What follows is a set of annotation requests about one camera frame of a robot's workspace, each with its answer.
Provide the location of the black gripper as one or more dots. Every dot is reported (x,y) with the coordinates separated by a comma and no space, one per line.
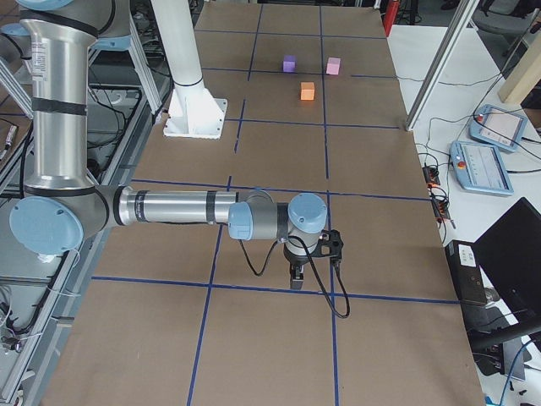
(295,260)

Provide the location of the pink foam block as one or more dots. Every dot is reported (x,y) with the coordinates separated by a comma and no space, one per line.
(333,66)

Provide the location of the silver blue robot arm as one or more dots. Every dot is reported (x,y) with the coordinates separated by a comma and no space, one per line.
(248,216)

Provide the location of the brown paper table cover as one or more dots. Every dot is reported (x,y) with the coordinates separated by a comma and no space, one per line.
(340,294)

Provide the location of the orange black power strip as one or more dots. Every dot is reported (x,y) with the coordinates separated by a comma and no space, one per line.
(439,198)

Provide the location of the black computer box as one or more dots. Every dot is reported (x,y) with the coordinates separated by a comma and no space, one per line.
(465,273)

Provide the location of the orange foam block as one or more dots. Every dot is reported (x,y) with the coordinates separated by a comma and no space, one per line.
(307,91)

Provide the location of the purple foam block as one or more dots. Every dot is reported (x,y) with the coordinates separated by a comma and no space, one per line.
(289,64)

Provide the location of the lower teach pendant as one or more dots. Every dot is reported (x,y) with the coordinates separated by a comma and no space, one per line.
(479,168)

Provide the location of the teach pendant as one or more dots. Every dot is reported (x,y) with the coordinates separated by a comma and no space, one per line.
(479,168)
(496,126)

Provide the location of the black laptop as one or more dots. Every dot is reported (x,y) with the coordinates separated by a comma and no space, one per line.
(509,254)

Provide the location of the upper teach pendant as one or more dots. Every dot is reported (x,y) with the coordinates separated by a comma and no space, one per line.
(496,126)

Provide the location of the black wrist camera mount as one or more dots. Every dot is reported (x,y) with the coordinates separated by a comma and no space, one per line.
(329,245)

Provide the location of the white pedestal column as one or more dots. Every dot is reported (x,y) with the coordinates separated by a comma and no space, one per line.
(193,111)

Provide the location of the aluminium side frame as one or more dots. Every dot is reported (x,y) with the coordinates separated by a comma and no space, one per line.
(62,205)

